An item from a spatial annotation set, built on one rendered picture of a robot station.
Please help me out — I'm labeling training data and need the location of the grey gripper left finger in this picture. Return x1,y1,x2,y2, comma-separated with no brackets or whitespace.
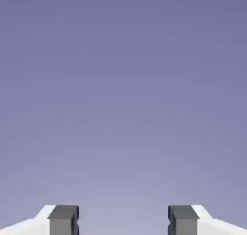
0,204,80,235

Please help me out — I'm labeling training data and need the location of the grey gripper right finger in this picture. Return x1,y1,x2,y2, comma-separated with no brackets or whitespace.
167,204,247,235

